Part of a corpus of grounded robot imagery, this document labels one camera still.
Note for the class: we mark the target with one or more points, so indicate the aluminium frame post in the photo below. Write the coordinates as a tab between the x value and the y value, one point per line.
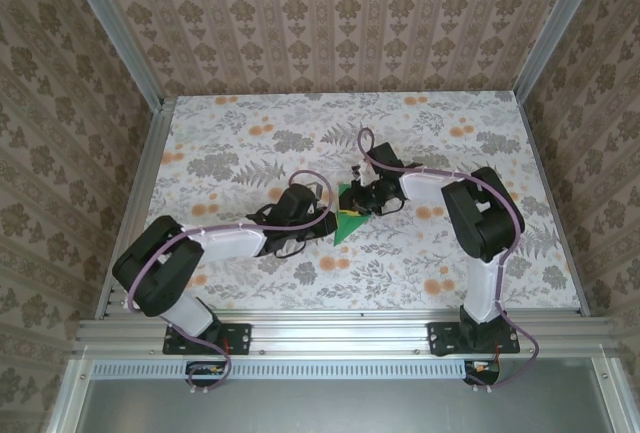
556	28
117	28

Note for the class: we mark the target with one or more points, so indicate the aluminium side rail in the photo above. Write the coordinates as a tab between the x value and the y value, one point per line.
551	203
139	193

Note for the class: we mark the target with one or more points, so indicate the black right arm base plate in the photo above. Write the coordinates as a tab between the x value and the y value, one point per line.
510	338

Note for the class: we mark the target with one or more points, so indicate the green cloth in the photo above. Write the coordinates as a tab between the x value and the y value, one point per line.
347	230

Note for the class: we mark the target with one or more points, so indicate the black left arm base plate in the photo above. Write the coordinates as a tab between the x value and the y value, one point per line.
240	338

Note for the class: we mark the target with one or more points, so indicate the grey metal panel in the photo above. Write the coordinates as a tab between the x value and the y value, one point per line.
350	408

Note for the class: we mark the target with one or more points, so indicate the floral table mat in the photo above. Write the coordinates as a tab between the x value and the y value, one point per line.
400	263

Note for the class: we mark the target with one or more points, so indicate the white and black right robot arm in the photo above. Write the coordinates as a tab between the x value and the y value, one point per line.
425	187

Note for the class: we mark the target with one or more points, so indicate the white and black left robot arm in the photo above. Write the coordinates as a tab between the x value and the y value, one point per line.
230	243

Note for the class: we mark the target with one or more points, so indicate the aluminium mounting beam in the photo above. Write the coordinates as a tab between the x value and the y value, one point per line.
340	335

